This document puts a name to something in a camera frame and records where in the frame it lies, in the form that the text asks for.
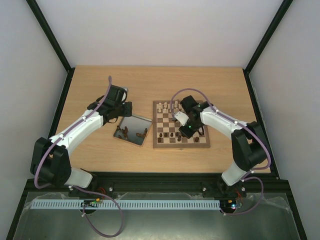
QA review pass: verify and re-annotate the metal tin tray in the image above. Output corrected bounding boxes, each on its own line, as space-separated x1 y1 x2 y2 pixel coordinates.
113 115 152 147

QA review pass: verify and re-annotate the wooden chess board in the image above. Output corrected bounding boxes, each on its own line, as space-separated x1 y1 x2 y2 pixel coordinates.
152 99 211 150

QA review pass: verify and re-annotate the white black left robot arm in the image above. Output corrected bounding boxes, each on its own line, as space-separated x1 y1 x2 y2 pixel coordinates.
30 84 133 189

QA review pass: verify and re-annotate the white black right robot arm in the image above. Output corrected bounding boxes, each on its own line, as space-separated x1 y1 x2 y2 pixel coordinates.
174 95 271 196

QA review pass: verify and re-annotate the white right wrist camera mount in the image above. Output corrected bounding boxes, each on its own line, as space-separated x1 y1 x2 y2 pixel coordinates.
173 111 189 126

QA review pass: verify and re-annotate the black aluminium frame rail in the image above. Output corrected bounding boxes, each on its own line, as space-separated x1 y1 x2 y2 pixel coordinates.
24 172 291 198

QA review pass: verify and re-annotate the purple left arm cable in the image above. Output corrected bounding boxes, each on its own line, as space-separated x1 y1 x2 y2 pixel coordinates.
33 75 124 237

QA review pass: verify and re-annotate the light blue slotted cable duct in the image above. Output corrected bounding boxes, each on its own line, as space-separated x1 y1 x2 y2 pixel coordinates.
30 199 221 211

